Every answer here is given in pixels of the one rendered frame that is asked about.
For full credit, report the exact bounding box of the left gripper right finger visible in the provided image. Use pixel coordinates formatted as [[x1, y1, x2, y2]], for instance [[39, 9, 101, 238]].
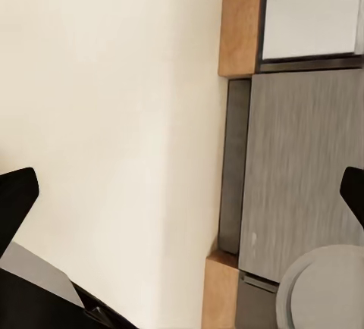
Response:
[[340, 167, 364, 228]]

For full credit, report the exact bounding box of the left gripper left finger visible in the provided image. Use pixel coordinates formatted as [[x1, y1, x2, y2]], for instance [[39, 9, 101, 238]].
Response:
[[0, 167, 39, 258]]

